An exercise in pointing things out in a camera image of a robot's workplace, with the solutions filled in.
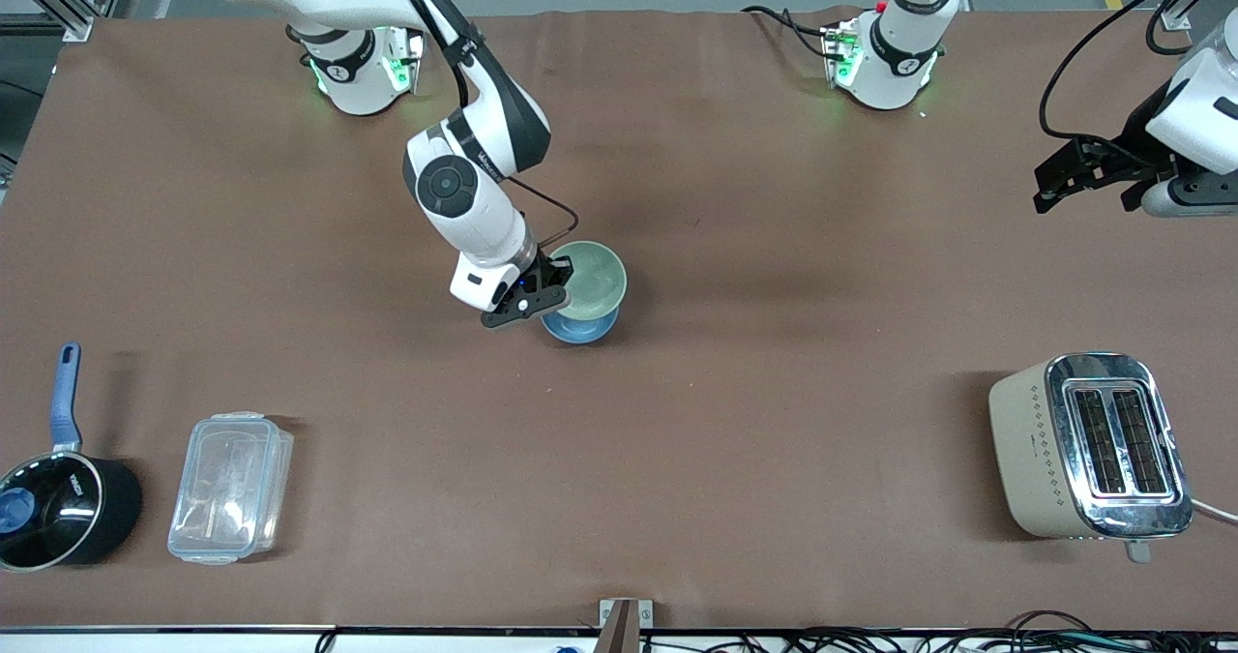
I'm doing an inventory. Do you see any green ceramic bowl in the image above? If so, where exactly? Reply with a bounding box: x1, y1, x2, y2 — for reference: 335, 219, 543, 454
548, 240, 629, 323

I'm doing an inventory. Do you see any blue ceramic bowl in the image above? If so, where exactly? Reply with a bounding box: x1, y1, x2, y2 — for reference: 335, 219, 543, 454
539, 307, 621, 347

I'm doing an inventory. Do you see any brown table cover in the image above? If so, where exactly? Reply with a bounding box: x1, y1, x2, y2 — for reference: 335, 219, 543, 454
0, 5, 1238, 633

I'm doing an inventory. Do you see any beige chrome toaster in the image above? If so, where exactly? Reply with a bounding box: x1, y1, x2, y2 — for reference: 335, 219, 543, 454
987, 351, 1194, 565

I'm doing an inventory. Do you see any clear plastic lidded container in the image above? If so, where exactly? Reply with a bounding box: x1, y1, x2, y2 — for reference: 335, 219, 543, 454
166, 411, 295, 567

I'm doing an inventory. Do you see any glass lid blue knob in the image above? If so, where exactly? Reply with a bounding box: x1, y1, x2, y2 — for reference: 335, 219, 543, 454
0, 454, 103, 569

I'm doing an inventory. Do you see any white table edge strip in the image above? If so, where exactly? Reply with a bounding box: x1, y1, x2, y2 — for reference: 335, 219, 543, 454
0, 624, 1238, 653

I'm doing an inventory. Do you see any black left arm upper cable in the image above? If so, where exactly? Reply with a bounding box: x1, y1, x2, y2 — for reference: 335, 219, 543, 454
1145, 0, 1215, 57

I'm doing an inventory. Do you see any black left arm wrist cable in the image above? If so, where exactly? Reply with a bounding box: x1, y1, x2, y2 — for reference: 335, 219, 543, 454
1039, 0, 1229, 165

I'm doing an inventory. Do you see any black right arm base cable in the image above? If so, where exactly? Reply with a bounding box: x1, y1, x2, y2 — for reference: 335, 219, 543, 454
284, 22, 428, 66

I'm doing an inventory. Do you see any black arm base cable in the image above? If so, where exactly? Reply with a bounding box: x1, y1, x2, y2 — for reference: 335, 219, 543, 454
284, 22, 428, 66
741, 5, 835, 62

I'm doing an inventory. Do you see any black left arm base cable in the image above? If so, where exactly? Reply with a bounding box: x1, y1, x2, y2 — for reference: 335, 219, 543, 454
741, 5, 835, 62

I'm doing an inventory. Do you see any metal mounting bracket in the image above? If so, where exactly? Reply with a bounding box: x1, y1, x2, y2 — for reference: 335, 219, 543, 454
599, 598, 655, 631

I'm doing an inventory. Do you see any brown camera post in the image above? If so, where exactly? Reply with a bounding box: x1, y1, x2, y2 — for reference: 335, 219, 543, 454
602, 602, 640, 653

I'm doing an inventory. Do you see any black saucepan blue handle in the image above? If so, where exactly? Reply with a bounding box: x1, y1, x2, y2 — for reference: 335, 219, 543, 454
0, 342, 144, 573

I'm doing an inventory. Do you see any black looped cable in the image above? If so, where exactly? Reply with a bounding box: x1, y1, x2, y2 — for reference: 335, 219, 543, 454
1004, 609, 1100, 640

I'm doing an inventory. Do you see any black cable bundle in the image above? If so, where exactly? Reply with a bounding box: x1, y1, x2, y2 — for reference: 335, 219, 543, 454
638, 626, 1238, 653

